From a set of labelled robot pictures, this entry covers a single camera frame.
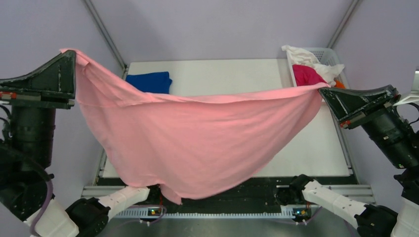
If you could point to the magenta t-shirt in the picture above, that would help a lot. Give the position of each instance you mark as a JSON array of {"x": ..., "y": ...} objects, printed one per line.
[{"x": 305, "y": 75}]

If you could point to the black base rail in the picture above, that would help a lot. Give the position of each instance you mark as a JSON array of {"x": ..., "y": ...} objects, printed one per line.
[{"x": 256, "y": 195}]

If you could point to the grey slotted cable duct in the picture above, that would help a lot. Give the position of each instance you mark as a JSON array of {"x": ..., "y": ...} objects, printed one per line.
[{"x": 287, "y": 212}]

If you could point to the light pink t-shirt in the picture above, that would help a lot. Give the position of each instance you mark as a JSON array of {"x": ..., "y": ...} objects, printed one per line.
[{"x": 193, "y": 147}]

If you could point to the folded blue t-shirt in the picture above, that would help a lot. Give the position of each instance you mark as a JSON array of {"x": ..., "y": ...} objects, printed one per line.
[{"x": 157, "y": 82}]

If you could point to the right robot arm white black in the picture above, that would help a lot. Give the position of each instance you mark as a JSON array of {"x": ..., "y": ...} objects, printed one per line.
[{"x": 398, "y": 142}]

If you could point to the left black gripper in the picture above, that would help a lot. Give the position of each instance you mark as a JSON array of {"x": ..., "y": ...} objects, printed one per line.
[{"x": 57, "y": 77}]

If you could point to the white t-shirt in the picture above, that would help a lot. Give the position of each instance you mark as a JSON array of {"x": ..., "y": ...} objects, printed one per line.
[{"x": 314, "y": 62}]

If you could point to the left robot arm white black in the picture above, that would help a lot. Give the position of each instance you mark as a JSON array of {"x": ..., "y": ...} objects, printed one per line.
[{"x": 26, "y": 189}]

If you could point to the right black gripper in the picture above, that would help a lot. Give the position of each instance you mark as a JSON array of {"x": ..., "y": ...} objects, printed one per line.
[{"x": 350, "y": 106}]

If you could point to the orange t-shirt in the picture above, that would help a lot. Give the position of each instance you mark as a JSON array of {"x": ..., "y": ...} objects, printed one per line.
[{"x": 339, "y": 84}]

